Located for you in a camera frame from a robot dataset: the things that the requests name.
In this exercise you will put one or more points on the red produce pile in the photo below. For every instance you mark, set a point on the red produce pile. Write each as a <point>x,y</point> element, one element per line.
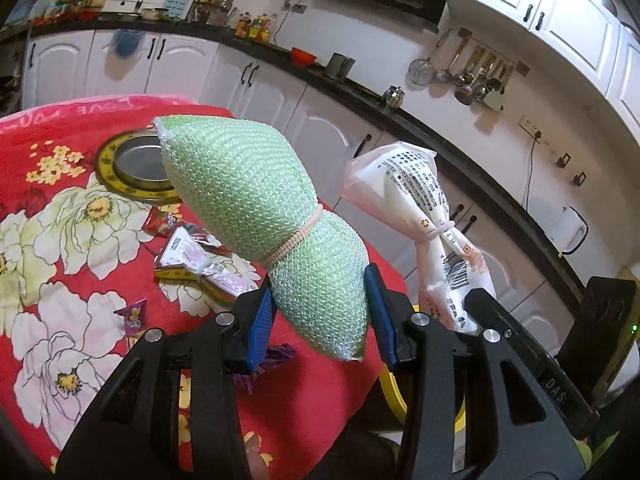
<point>60,17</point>

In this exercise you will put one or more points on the grey metal pot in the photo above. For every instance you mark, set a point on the grey metal pot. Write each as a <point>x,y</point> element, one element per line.
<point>340,66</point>

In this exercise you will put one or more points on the white printed snack packet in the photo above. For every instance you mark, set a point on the white printed snack packet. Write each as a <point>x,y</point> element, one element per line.
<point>187,252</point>

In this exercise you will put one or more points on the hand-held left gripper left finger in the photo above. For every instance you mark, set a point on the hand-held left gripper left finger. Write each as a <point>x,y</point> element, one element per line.
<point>260,330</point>

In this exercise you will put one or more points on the small black wall hook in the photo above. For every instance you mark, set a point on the small black wall hook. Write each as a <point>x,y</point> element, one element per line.
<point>579,179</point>
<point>564,159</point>

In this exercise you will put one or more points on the hanging mesh strainer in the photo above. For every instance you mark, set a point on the hanging mesh strainer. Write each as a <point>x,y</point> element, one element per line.
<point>419,71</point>

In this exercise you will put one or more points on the small white pot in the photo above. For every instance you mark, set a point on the small white pot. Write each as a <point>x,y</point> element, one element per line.
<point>152,14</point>

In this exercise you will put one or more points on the yellow bin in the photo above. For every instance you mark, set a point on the yellow bin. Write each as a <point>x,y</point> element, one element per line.
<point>392,395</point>

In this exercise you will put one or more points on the white upper kitchen cabinets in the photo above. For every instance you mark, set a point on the white upper kitchen cabinets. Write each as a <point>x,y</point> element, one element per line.
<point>565,15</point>

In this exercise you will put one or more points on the small purple candy wrapper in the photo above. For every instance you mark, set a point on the small purple candy wrapper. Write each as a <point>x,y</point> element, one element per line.
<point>134,317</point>

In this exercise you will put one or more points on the person's left hand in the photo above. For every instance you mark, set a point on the person's left hand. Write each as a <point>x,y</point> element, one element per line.
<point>257,457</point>

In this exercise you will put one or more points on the white electric kettle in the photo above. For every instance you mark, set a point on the white electric kettle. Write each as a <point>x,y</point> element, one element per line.
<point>562,230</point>

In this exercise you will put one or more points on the white wall socket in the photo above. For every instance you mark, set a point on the white wall socket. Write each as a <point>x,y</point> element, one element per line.
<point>527,122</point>

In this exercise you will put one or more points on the red bowl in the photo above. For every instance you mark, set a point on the red bowl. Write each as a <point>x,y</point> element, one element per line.
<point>303,57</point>

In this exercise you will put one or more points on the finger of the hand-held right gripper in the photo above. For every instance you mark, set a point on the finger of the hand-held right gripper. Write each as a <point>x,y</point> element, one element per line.
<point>500,315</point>

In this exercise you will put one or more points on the white printed plastic bag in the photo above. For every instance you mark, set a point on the white printed plastic bag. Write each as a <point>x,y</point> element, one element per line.
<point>400,185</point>

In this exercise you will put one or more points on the white lower kitchen cabinets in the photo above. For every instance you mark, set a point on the white lower kitchen cabinets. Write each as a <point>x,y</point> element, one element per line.
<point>320,130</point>

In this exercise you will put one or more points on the small steel teapot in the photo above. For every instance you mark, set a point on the small steel teapot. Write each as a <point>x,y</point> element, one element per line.
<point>393,99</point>

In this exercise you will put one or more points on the cluster of dark condiment bottles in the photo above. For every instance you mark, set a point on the cluster of dark condiment bottles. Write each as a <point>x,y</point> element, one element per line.
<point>215,7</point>

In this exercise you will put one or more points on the yellow snack packet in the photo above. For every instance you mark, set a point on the yellow snack packet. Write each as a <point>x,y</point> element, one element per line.
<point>172,273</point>

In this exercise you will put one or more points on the person's dark trousers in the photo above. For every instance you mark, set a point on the person's dark trousers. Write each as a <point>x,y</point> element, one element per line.
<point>350,450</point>

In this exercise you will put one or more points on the blue hanging basin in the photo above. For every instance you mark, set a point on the blue hanging basin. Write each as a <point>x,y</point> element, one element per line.
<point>127,42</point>

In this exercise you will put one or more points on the black kitchen countertop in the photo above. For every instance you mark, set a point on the black kitchen countertop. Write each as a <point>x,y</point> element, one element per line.
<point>365,94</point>

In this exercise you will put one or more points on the grey wall outlet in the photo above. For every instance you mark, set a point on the grey wall outlet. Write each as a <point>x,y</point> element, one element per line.
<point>298,7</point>

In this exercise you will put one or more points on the row of hanging kitchen utensils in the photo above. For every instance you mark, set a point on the row of hanging kitchen utensils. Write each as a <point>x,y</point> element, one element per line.
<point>480,75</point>

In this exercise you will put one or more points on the white kitchen cabinets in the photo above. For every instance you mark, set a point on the white kitchen cabinets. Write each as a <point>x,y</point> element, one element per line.
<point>565,15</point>
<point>320,130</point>

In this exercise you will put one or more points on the purple foil wrapper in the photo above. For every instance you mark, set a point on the purple foil wrapper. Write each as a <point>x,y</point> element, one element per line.
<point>280,355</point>

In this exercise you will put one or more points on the round metal tray yellow rim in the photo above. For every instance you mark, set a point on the round metal tray yellow rim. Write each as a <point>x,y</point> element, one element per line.
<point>135,162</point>

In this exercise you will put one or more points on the red snack wrapper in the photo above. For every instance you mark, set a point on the red snack wrapper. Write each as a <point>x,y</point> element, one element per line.
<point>160,224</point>

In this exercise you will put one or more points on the blue knife block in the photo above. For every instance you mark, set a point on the blue knife block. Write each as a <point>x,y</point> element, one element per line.
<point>177,6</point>

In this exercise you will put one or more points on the cluster of sauce bottles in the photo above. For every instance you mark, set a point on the cluster of sauce bottles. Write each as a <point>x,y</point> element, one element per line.
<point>255,27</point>

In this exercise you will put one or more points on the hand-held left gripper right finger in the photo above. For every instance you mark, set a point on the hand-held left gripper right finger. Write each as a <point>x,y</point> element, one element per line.
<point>377,310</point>

